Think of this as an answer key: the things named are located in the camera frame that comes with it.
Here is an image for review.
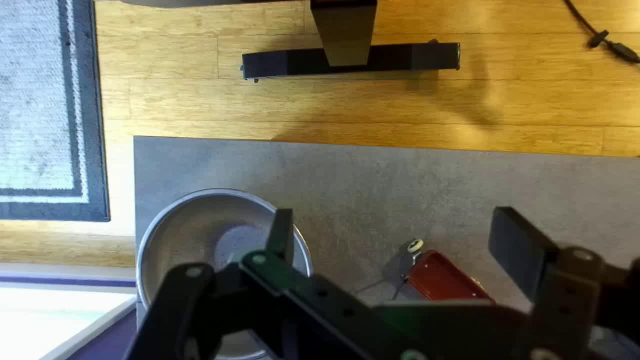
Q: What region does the gray rug with blue border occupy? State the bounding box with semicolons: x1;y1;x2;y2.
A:
0;0;112;225

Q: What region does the metal bowl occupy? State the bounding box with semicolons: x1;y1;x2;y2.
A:
133;189;313;360

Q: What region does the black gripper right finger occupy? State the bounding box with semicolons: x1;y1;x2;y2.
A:
487;206;640;360

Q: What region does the black stand base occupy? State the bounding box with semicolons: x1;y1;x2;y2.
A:
239;0;461;82

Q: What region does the black floor cable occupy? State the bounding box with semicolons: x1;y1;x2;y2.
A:
561;0;640;66

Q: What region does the red toy wagon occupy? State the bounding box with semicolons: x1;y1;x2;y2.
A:
352;237;498;309

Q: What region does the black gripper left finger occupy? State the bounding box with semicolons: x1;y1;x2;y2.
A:
125;206;316;360

